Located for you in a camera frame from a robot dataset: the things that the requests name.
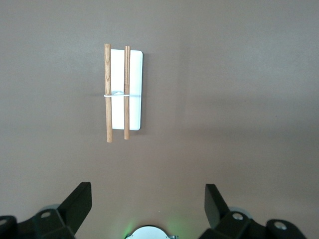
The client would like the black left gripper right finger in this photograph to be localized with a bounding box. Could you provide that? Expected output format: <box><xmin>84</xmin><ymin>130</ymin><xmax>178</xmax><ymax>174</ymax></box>
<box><xmin>198</xmin><ymin>184</ymin><xmax>307</xmax><ymax>239</ymax></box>

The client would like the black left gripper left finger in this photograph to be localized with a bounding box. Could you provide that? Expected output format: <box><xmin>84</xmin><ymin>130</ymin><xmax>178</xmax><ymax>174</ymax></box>
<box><xmin>0</xmin><ymin>182</ymin><xmax>92</xmax><ymax>239</ymax></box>

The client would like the wooden rack rod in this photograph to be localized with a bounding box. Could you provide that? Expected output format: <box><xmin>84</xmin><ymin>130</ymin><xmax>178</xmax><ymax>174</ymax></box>
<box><xmin>104</xmin><ymin>43</ymin><xmax>113</xmax><ymax>143</ymax></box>

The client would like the white metal rack stand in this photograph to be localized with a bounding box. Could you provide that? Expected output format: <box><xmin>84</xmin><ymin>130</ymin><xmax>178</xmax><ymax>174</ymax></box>
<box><xmin>103</xmin><ymin>49</ymin><xmax>144</xmax><ymax>131</ymax></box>

